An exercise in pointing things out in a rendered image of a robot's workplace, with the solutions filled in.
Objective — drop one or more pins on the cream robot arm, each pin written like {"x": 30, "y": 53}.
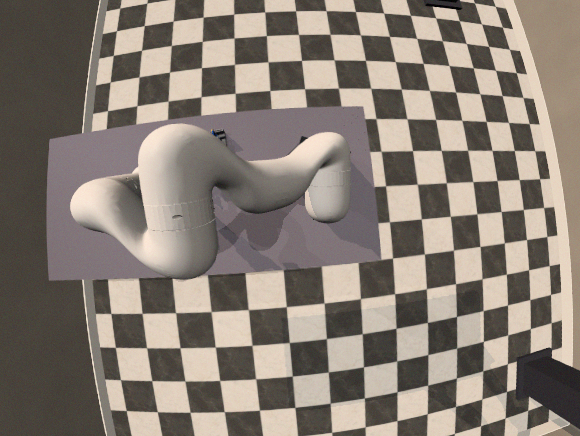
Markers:
{"x": 178, "y": 165}

